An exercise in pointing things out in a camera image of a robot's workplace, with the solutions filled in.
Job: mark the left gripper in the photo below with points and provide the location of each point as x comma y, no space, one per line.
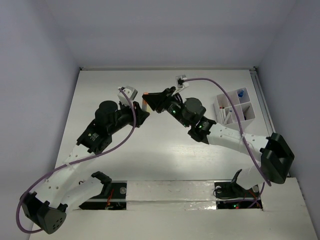
140,114

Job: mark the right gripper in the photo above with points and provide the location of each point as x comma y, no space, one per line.
159,101

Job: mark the clear tube orange tip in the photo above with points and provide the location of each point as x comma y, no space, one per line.
144,103

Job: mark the red cap white marker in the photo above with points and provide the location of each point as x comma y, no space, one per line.
222,113

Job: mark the blue cap white marker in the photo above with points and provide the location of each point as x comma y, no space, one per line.
228,115

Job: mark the blue glue bottle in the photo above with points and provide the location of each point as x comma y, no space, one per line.
241,93

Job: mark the black scissors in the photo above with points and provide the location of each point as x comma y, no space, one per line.
245,112

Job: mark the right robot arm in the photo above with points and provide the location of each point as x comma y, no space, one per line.
272,155

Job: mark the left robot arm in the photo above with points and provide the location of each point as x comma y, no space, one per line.
47,202

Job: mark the white compartment organizer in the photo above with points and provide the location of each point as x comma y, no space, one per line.
221,100

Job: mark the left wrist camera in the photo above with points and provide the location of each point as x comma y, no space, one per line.
126,93

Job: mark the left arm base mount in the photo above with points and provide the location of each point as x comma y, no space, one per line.
111,197

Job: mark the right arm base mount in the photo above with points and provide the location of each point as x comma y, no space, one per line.
229,195

